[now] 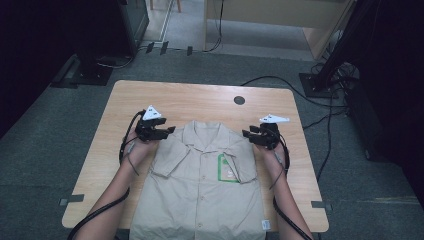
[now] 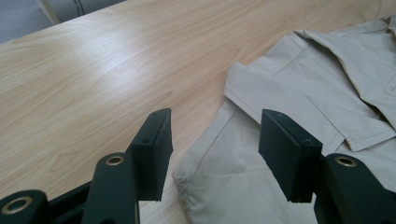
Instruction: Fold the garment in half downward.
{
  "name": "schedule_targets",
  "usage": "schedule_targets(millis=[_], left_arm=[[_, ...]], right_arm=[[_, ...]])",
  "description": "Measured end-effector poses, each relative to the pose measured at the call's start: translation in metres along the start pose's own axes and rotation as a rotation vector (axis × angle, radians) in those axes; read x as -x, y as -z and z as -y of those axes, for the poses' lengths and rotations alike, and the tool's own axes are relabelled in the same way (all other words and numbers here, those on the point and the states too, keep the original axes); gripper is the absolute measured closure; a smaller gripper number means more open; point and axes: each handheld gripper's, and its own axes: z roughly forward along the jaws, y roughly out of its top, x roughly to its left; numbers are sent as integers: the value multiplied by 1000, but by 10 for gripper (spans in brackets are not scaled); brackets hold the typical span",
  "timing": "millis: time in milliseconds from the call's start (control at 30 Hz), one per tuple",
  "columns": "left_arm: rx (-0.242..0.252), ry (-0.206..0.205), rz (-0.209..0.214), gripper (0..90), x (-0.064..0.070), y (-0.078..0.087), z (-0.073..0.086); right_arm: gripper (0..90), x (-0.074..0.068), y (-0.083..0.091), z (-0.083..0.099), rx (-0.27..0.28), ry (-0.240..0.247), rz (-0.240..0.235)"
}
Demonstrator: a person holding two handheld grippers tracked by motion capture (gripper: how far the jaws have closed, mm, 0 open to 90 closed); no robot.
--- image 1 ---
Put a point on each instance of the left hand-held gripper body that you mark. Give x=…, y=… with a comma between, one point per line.
x=146, y=131

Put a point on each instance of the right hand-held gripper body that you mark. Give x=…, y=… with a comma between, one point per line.
x=270, y=136

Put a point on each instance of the beige short-sleeved shirt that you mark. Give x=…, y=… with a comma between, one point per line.
x=200, y=200

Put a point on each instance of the person's left hand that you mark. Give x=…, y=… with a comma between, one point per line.
x=140, y=151

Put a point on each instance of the person's right hand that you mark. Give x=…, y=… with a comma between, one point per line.
x=271, y=161

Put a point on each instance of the dark round table grommet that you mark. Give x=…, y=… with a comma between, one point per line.
x=239, y=100

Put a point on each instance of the black metal stand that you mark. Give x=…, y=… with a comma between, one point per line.
x=316, y=85

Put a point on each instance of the black floor tape strip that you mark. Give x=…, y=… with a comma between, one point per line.
x=189, y=50
x=150, y=47
x=164, y=48

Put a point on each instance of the grey tape piece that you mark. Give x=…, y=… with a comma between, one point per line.
x=75, y=198
x=320, y=204

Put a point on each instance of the dark equipment box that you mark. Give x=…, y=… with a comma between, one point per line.
x=370, y=126

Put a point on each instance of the black monitor on stand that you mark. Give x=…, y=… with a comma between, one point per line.
x=100, y=33

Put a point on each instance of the light wooden cabinet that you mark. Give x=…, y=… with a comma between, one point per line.
x=283, y=13

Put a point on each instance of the dark curtain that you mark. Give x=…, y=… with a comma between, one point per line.
x=400, y=83
x=30, y=50

